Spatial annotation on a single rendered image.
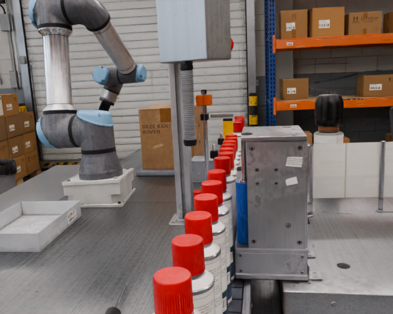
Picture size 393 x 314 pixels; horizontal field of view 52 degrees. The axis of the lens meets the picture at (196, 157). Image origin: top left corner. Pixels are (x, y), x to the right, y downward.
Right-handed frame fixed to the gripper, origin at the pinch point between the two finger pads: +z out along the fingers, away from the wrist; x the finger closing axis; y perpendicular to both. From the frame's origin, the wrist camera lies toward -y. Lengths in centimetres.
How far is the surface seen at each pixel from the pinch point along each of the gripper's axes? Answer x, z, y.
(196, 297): 14, -19, 158
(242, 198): 27, -24, 128
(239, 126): 43, -34, 61
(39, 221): -5, 17, 70
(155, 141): 25.2, -13.0, 19.8
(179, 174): 26, -15, 83
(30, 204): -10, 15, 63
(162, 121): 24.4, -22.7, 20.8
